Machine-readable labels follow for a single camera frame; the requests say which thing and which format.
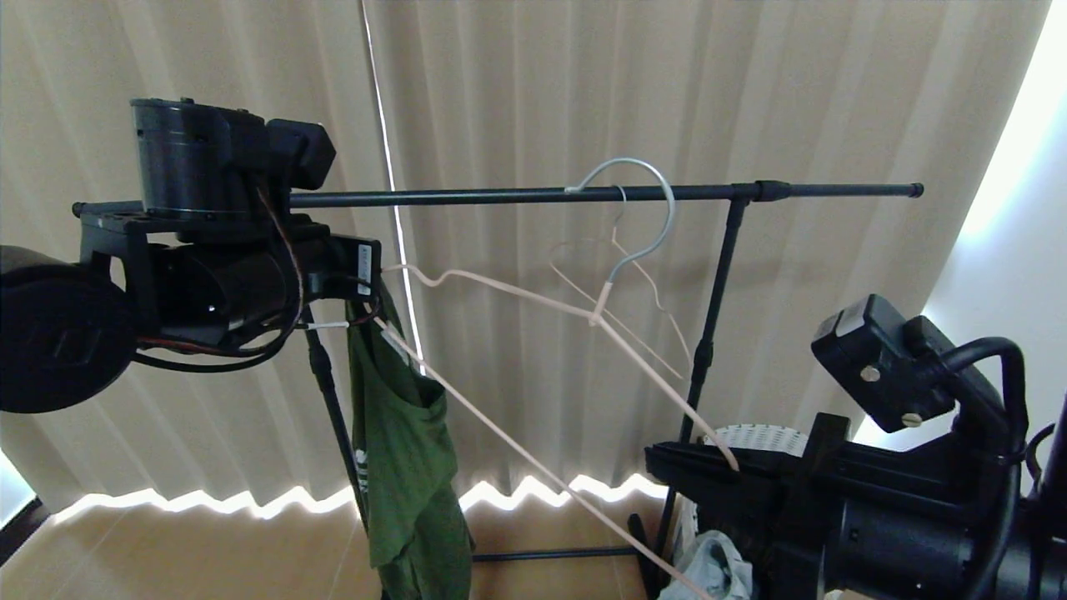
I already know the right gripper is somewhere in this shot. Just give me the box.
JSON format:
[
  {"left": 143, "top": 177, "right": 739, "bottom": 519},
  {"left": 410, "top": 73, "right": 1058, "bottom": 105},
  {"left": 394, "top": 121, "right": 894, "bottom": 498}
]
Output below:
[{"left": 646, "top": 412, "right": 1014, "bottom": 600}]

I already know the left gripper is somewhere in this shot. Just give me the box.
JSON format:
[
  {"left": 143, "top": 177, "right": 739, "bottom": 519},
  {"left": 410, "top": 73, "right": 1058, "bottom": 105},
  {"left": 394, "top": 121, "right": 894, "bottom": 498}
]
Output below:
[{"left": 154, "top": 223, "right": 385, "bottom": 343}]

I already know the pink clothes hanger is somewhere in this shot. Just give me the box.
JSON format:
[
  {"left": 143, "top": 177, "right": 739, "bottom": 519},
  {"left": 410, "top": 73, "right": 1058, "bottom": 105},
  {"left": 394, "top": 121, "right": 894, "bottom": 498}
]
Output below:
[
  {"left": 549, "top": 185, "right": 694, "bottom": 382},
  {"left": 371, "top": 157, "right": 741, "bottom": 600}
]

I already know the green printed shirt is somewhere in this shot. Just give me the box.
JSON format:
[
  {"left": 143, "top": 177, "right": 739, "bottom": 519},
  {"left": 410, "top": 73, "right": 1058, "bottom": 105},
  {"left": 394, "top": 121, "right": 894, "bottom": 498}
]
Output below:
[{"left": 346, "top": 287, "right": 476, "bottom": 600}]

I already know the white laundry basket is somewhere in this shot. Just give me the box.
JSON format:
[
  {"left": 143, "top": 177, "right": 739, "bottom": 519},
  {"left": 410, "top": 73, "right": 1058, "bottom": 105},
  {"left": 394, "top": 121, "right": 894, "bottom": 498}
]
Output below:
[{"left": 677, "top": 423, "right": 811, "bottom": 555}]

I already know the black clothes rack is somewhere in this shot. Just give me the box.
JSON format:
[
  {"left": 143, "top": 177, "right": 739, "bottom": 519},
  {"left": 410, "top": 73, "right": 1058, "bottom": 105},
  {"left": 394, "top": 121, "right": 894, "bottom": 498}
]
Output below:
[{"left": 71, "top": 179, "right": 924, "bottom": 599}]

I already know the pale grey garment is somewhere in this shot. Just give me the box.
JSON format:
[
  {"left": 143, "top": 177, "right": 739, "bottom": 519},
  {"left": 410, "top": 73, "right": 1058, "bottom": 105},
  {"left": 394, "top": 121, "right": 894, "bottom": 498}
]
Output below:
[{"left": 659, "top": 531, "right": 756, "bottom": 600}]

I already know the beige curtain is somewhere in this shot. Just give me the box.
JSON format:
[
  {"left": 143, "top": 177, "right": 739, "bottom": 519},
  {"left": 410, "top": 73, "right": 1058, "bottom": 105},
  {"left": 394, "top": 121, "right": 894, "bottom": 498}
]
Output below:
[{"left": 0, "top": 0, "right": 1053, "bottom": 522}]

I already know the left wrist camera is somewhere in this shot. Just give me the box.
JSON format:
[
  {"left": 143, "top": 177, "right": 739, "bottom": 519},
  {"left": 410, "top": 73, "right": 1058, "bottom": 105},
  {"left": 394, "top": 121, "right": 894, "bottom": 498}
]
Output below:
[{"left": 265, "top": 119, "right": 338, "bottom": 193}]

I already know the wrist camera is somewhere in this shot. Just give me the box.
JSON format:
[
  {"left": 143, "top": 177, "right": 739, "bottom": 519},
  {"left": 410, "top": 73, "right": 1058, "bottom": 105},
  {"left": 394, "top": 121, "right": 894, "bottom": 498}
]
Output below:
[
  {"left": 811, "top": 293, "right": 961, "bottom": 434},
  {"left": 265, "top": 119, "right": 338, "bottom": 193}
]

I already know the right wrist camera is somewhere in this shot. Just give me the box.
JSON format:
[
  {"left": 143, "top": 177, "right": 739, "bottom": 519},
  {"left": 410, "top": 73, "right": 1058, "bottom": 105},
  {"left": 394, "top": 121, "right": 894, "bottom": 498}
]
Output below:
[{"left": 811, "top": 293, "right": 961, "bottom": 434}]

